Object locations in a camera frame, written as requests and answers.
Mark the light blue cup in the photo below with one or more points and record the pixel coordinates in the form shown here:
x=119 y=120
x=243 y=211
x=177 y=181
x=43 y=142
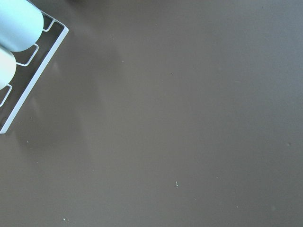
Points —
x=21 y=24

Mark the pale green cup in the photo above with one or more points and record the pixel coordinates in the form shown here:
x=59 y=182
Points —
x=7 y=67

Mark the white wire rack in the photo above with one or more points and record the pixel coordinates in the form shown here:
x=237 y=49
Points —
x=30 y=65

